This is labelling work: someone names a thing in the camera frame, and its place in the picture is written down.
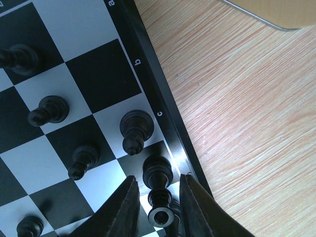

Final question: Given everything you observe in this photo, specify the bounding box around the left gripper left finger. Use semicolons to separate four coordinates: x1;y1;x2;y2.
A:
67;175;140;237

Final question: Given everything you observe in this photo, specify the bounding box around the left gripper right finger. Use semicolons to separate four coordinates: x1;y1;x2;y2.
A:
179;174;253;237

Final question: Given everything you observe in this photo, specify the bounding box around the black queen chess piece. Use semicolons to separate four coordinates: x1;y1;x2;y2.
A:
143;155;174;228

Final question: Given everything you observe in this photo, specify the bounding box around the black pawn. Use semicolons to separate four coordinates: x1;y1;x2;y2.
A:
16;216;44;237
0;44;42;76
68;144;100;181
27;95;70;127

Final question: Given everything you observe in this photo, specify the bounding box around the black bishop chess piece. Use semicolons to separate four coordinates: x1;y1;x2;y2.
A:
119;110;154;156

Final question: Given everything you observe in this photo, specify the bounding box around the black silver chess board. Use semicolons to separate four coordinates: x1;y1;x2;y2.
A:
0;0;207;237

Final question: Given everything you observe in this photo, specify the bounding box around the gold tin box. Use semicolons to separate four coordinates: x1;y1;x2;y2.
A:
224;0;316;31

